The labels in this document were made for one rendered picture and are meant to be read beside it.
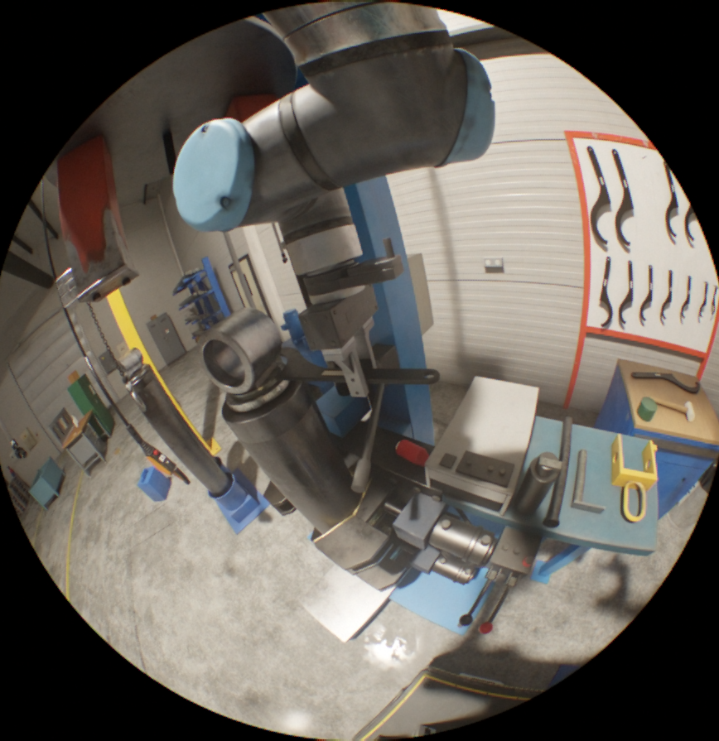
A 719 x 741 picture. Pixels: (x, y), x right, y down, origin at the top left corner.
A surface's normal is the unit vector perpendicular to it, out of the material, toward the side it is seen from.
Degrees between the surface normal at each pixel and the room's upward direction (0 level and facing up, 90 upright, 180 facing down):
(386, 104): 134
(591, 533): 0
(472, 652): 0
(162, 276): 90
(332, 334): 90
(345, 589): 0
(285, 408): 90
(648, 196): 90
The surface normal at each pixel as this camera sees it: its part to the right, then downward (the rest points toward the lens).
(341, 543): -0.25, -0.83
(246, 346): 0.85, -0.30
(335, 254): 0.33, 0.40
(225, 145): -0.33, 0.55
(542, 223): -0.62, 0.53
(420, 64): 0.35, 0.88
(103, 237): 0.62, 0.25
